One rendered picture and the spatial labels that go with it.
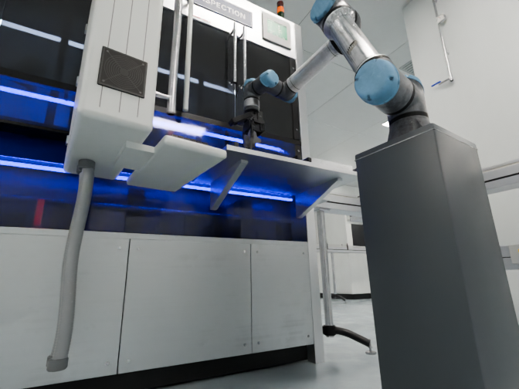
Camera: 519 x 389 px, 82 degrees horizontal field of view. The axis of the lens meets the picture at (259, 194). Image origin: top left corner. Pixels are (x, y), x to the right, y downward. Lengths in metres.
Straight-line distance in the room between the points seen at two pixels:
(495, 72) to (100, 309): 2.85
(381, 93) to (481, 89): 1.99
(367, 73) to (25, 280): 1.29
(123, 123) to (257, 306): 1.01
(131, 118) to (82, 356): 0.86
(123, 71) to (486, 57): 2.60
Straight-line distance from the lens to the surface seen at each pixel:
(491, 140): 2.73
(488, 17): 3.13
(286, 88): 1.49
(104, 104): 0.88
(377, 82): 0.95
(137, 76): 0.94
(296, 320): 1.63
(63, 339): 1.08
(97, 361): 1.34
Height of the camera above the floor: 0.41
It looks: 16 degrees up
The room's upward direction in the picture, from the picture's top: 1 degrees counter-clockwise
